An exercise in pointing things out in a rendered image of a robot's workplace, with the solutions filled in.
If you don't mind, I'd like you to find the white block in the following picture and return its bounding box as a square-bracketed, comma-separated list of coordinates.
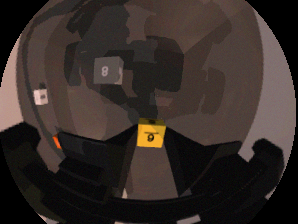
[33, 88, 49, 105]

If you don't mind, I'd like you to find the yellow digit block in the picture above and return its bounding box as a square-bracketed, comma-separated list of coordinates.
[137, 119, 166, 148]

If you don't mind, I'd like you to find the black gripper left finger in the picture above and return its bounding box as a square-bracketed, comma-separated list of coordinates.
[57, 124, 138, 198]

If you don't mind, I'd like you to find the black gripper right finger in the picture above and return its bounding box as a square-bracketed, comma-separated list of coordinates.
[164, 127, 242, 197]

